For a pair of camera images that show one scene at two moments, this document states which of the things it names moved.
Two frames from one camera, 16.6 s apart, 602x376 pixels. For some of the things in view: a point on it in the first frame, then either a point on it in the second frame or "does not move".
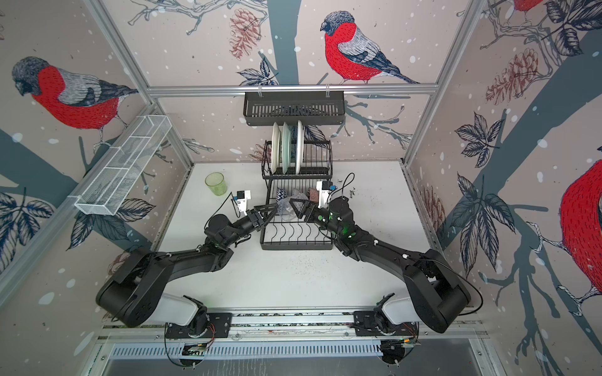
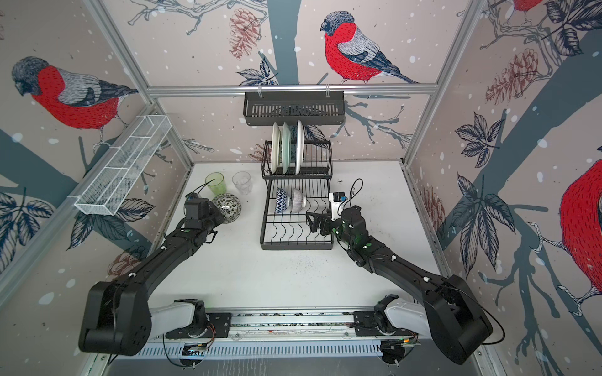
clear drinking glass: [286, 211] → [242, 180]
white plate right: [299, 146] does not move
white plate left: [275, 148] does not move
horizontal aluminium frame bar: [327, 89] does not move
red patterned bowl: [313, 194] → [230, 206]
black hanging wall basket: [313, 108] does not move
